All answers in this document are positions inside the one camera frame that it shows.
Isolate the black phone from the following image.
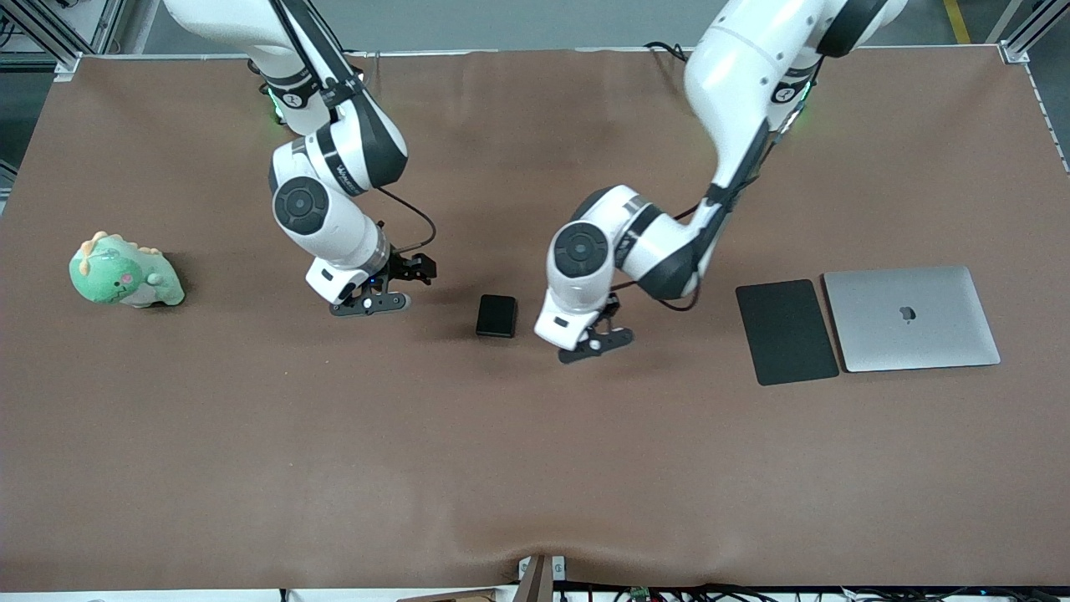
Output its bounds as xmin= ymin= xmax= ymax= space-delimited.
xmin=476 ymin=294 xmax=517 ymax=339

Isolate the black mouse pad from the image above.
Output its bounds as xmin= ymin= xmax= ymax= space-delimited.
xmin=736 ymin=279 xmax=840 ymax=387

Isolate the brown table cover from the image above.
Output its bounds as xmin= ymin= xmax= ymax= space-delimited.
xmin=0 ymin=46 xmax=1070 ymax=590

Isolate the green dinosaur plush toy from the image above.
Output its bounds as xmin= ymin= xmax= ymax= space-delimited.
xmin=69 ymin=232 xmax=186 ymax=309

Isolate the silver laptop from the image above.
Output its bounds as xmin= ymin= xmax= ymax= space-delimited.
xmin=823 ymin=266 xmax=1001 ymax=373

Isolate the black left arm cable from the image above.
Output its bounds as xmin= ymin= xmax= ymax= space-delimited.
xmin=610 ymin=50 xmax=824 ymax=313

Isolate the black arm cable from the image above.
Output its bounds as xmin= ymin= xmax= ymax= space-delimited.
xmin=266 ymin=0 xmax=438 ymax=256
xmin=610 ymin=50 xmax=824 ymax=313

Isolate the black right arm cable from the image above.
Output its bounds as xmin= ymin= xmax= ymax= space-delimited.
xmin=266 ymin=0 xmax=438 ymax=256

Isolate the metal table edge bracket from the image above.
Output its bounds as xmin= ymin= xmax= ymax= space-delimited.
xmin=517 ymin=554 xmax=567 ymax=602

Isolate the aluminium frame post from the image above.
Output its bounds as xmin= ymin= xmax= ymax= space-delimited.
xmin=986 ymin=0 xmax=1070 ymax=64
xmin=0 ymin=0 xmax=126 ymax=80

